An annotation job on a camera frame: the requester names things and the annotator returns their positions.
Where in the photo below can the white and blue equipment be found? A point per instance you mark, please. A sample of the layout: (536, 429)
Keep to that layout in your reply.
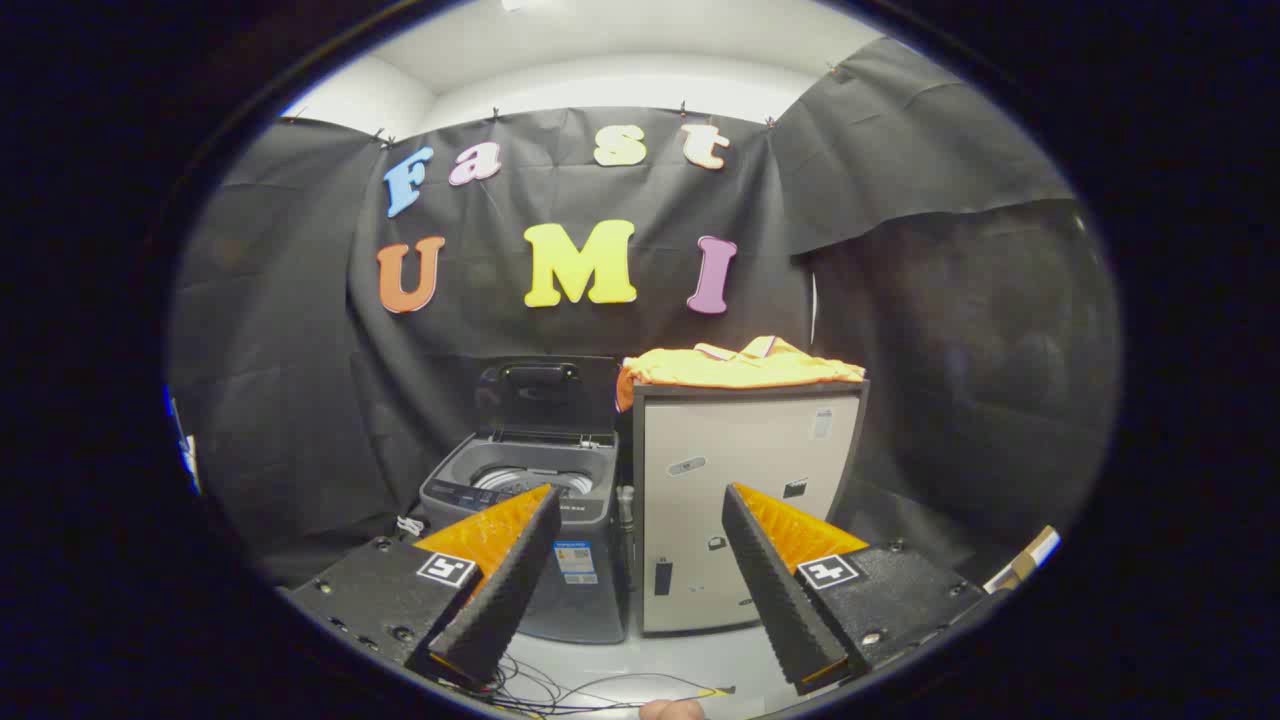
(185, 450)

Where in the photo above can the grey washing machine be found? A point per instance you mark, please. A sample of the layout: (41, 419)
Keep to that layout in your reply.
(585, 615)

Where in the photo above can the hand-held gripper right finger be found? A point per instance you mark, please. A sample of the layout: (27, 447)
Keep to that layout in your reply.
(775, 590)

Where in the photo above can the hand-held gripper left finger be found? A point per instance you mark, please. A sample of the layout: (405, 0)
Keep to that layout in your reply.
(515, 590)

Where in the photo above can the black backdrop cloth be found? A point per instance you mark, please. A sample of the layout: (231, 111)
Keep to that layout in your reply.
(300, 350)

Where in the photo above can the cardboard piece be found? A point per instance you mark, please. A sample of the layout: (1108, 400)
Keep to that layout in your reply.
(1030, 555)

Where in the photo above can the beige cabinet with dark frame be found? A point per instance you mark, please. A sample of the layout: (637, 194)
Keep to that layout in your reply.
(720, 450)

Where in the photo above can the orange polo shirt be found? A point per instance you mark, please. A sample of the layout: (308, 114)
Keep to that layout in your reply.
(730, 368)

